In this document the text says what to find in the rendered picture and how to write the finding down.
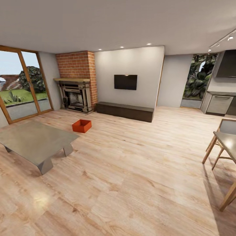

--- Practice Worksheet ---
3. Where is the storage box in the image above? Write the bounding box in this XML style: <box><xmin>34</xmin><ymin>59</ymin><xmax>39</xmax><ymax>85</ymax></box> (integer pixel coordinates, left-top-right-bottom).
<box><xmin>72</xmin><ymin>119</ymin><xmax>91</xmax><ymax>133</ymax></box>

